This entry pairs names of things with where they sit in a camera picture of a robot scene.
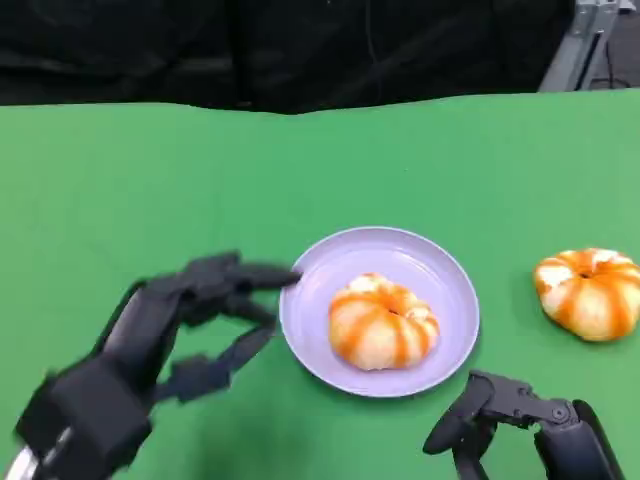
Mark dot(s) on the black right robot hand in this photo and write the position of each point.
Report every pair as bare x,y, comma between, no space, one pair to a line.
570,440

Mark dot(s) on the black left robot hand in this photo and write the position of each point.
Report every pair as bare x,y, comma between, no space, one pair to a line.
140,330

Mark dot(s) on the orange white toy bread roll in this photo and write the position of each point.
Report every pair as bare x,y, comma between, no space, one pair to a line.
382,322
587,295

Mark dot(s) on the lilac plate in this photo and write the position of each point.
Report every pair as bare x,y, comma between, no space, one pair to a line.
310,330

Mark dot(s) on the green table cloth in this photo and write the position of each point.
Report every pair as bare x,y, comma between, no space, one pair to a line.
320,170

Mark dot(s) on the black backdrop curtain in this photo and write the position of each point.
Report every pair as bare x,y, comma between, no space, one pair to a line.
200,50

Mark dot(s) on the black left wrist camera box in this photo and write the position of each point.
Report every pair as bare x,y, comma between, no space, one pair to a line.
85,415

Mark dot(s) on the grey metal frame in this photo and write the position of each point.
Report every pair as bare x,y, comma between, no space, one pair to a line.
580,45

